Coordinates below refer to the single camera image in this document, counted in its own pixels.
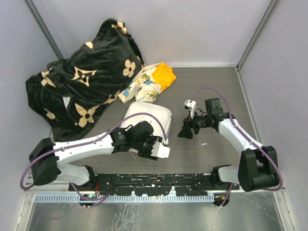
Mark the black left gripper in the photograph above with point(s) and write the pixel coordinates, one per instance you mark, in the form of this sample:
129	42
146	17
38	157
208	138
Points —
147	154

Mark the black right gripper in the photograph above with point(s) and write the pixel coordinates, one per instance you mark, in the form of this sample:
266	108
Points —
188	123

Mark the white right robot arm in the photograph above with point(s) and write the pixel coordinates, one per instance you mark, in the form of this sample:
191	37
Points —
257	169

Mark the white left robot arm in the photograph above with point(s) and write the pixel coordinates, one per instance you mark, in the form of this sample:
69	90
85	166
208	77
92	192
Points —
52	161

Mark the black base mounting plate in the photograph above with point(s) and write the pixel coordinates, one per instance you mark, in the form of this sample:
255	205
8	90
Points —
184	184

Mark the yellow cloth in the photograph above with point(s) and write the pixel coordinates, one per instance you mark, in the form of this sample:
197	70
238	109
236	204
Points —
163	76

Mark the black floral fleece blanket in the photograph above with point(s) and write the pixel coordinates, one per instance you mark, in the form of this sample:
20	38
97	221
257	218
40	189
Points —
72	94

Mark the aluminium frame rail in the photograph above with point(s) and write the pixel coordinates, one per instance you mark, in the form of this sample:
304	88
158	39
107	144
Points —
54	187

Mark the white slotted cable duct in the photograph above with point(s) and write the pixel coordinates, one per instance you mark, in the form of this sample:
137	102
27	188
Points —
171	198

